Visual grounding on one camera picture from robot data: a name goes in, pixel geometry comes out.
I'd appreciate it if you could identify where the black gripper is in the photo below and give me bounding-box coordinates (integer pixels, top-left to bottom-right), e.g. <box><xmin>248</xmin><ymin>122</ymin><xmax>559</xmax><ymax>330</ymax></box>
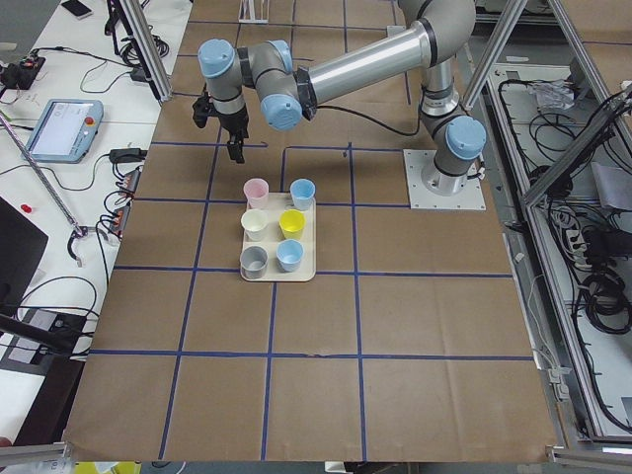
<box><xmin>193</xmin><ymin>86</ymin><xmax>249</xmax><ymax>164</ymax></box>

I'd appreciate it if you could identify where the pink plastic cup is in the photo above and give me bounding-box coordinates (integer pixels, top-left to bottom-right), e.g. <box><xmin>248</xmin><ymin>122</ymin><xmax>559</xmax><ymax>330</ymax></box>
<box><xmin>243</xmin><ymin>178</ymin><xmax>269</xmax><ymax>209</ymax></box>

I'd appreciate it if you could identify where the blue cup near arm base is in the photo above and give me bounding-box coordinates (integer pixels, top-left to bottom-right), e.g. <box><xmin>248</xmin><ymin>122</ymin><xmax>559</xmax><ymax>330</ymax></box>
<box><xmin>289</xmin><ymin>178</ymin><xmax>316</xmax><ymax>211</ymax></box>

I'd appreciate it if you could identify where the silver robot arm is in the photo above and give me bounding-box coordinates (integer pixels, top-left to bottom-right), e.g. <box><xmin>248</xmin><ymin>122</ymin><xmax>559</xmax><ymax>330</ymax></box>
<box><xmin>193</xmin><ymin>0</ymin><xmax>487</xmax><ymax>197</ymax></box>

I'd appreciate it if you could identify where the cream white cup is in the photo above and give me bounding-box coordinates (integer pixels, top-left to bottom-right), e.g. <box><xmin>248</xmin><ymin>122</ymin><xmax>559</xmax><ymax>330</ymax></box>
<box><xmin>240</xmin><ymin>208</ymin><xmax>268</xmax><ymax>242</ymax></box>

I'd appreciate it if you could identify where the yellow plastic cup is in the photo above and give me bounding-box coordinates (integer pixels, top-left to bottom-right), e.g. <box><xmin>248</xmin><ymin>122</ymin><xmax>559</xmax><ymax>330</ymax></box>
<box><xmin>278</xmin><ymin>209</ymin><xmax>306</xmax><ymax>240</ymax></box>

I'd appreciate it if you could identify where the grey plastic cup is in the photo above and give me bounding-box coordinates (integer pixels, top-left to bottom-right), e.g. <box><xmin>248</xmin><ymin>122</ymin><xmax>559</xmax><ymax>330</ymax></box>
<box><xmin>240</xmin><ymin>246</ymin><xmax>269</xmax><ymax>280</ymax></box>

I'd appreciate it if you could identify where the light blue cup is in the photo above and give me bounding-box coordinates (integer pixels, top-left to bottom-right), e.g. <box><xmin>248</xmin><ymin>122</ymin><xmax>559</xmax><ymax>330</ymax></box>
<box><xmin>276</xmin><ymin>239</ymin><xmax>304</xmax><ymax>273</ymax></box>

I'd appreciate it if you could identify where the cream plastic tray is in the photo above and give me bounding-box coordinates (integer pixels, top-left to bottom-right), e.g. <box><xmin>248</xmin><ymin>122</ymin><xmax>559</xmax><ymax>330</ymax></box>
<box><xmin>241</xmin><ymin>193</ymin><xmax>316</xmax><ymax>282</ymax></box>

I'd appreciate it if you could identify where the teach pendant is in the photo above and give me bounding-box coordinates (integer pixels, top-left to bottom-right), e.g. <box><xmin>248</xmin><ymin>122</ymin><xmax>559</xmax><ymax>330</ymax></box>
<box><xmin>27</xmin><ymin>99</ymin><xmax>104</xmax><ymax>164</ymax></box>

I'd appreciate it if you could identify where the black braided cable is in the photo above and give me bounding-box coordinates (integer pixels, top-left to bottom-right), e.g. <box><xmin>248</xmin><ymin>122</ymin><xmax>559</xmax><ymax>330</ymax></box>
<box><xmin>310</xmin><ymin>102</ymin><xmax>431</xmax><ymax>137</ymax></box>

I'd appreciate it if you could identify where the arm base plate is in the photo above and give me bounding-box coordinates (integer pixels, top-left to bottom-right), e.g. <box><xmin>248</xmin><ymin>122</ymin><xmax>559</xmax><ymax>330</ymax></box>
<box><xmin>403</xmin><ymin>149</ymin><xmax>486</xmax><ymax>211</ymax></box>

